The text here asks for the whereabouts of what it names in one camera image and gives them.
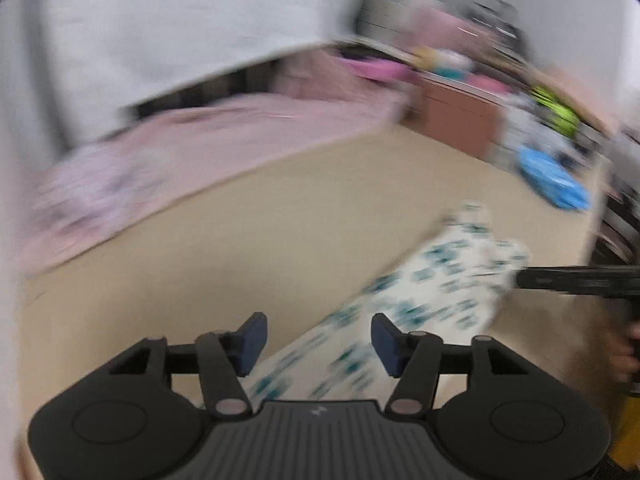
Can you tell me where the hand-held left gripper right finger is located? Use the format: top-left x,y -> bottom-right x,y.
370,312 -> 532,419

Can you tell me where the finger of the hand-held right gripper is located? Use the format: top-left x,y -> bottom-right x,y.
514,265 -> 640,297

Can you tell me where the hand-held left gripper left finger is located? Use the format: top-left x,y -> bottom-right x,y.
107,311 -> 269,419

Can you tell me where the white teal floral cloth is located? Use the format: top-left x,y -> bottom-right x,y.
199,201 -> 532,409

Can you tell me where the person's right hand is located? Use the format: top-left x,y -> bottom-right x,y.
609,321 -> 640,387

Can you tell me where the blue plastic bag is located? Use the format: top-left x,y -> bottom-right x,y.
516,144 -> 592,212

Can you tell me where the neon yellow item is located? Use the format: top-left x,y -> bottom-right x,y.
529,84 -> 582,137

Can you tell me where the pink fluffy hoodie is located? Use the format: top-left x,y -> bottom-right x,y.
14,49 -> 417,273

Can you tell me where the brown cabinet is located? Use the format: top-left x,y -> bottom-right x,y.
416,71 -> 505,162

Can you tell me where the white fluffy towel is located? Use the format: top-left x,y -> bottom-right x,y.
0,0 -> 365,163

